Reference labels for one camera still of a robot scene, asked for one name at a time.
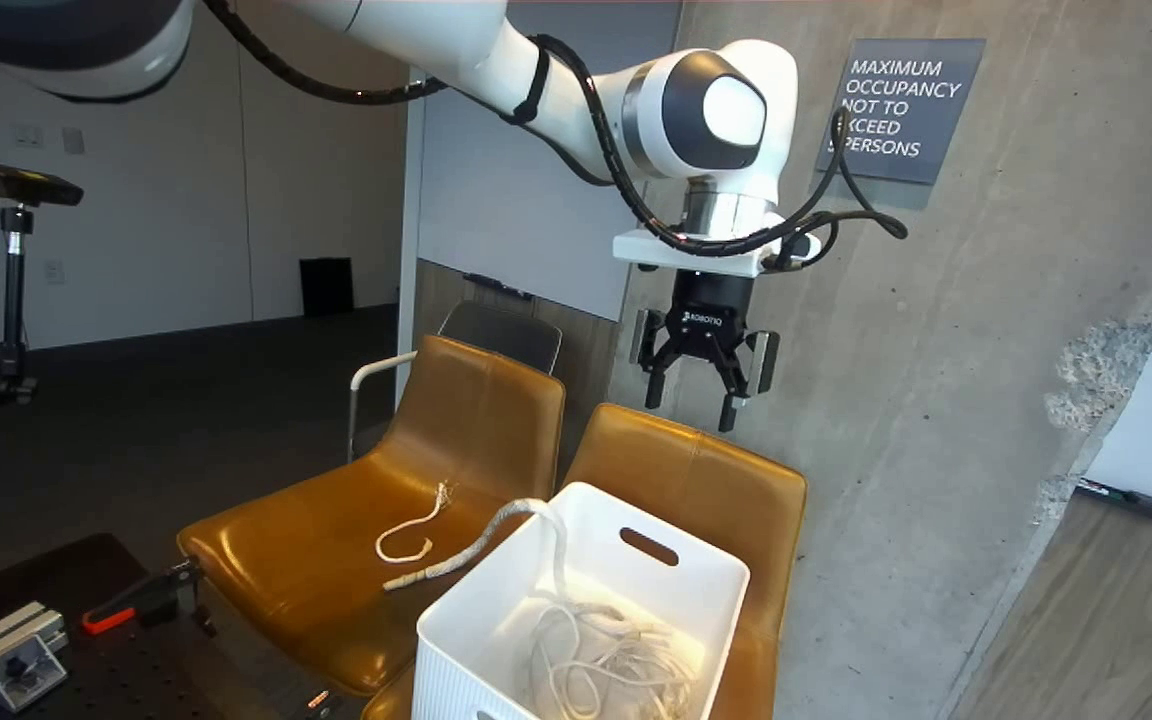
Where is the white rope bundle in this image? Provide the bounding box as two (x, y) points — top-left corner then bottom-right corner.
(379, 494), (708, 720)

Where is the white plastic basket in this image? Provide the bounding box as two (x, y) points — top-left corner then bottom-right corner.
(410, 482), (752, 720)

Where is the black red clamp tool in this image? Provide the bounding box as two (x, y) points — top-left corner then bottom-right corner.
(81, 561), (201, 637)

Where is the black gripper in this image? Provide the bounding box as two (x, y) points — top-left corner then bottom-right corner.
(635, 270), (780, 431)

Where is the aluminium rail bracket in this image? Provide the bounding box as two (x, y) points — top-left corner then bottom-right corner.
(0, 601), (69, 712)

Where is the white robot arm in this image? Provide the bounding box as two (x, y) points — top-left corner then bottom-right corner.
(0, 0), (799, 402)

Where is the golden chair with ropes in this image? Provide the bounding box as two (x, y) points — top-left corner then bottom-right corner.
(177, 335), (562, 695)

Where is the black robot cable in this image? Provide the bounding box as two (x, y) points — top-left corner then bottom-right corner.
(201, 0), (913, 260)

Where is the grey occupancy sign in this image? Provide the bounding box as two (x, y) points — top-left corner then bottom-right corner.
(837, 36), (983, 189)

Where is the short white rope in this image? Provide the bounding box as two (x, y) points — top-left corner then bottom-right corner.
(371, 481), (453, 568)

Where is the black camera tripod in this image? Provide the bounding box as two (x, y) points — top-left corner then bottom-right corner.
(0, 163), (82, 402)

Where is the wall whiteboard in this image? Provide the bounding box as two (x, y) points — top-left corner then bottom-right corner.
(410, 0), (686, 325)

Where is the golden chair under basket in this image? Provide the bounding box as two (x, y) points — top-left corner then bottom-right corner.
(365, 402), (808, 720)

